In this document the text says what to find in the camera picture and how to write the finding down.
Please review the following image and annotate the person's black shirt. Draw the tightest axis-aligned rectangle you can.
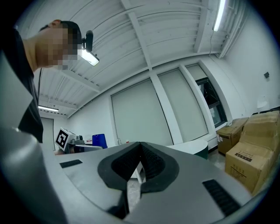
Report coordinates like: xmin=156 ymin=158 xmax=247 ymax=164
xmin=0 ymin=25 xmax=44 ymax=144

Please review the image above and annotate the open dark window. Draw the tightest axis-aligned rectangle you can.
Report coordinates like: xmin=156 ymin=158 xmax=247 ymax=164
xmin=195 ymin=77 xmax=228 ymax=129

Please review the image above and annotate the white door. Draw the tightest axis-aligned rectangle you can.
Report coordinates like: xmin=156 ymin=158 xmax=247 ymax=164
xmin=40 ymin=117 xmax=55 ymax=152

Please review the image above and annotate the crumpled brown cardboard box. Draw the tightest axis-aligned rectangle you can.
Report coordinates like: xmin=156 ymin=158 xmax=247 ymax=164
xmin=240 ymin=110 xmax=280 ymax=154

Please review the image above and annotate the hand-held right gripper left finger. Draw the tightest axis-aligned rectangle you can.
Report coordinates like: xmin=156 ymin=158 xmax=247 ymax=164
xmin=0 ymin=126 xmax=141 ymax=224

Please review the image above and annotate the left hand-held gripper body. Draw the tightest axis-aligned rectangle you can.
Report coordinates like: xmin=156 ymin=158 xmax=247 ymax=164
xmin=54 ymin=126 xmax=104 ymax=155

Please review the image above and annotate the white bathtub with green side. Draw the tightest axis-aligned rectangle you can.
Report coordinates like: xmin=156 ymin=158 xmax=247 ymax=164
xmin=165 ymin=139 xmax=209 ymax=160

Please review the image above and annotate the black head camera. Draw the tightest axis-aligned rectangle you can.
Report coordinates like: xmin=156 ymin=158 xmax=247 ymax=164
xmin=80 ymin=30 xmax=94 ymax=53

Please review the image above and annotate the black neck cord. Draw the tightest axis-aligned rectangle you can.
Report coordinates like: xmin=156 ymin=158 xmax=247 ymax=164
xmin=37 ymin=67 xmax=43 ymax=100

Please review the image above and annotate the large labelled cardboard box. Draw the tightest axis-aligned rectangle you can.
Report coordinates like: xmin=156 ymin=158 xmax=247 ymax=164
xmin=224 ymin=141 xmax=278 ymax=195

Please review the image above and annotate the short white roller blind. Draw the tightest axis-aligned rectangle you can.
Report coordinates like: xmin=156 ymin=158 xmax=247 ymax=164
xmin=185 ymin=64 xmax=208 ymax=81

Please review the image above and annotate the long ceiling light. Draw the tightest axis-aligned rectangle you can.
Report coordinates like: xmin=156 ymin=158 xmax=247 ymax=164
xmin=38 ymin=105 xmax=60 ymax=112
xmin=79 ymin=48 xmax=100 ymax=67
xmin=213 ymin=0 xmax=227 ymax=32

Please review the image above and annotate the white cabinet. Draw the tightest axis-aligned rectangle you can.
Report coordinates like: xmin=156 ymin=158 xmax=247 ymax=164
xmin=130 ymin=162 xmax=147 ymax=185

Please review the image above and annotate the blue plastic bin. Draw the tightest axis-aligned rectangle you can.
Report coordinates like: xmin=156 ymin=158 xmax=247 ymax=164
xmin=91 ymin=134 xmax=108 ymax=150

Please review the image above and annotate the wide white roller blind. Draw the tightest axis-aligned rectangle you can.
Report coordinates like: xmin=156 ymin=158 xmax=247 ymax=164
xmin=111 ymin=78 xmax=174 ymax=147

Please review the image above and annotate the narrow white roller blind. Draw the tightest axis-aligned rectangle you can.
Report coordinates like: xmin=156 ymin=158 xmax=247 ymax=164
xmin=157 ymin=67 xmax=209 ymax=142

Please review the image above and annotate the small brown cardboard box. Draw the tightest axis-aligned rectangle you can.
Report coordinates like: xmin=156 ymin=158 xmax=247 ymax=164
xmin=215 ymin=117 xmax=250 ymax=156

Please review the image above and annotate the person's head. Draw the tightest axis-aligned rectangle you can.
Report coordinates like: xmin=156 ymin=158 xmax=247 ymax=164
xmin=23 ymin=19 xmax=83 ymax=72

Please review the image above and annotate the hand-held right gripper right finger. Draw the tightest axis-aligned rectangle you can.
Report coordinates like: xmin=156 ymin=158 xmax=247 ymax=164
xmin=123 ymin=141 xmax=253 ymax=224

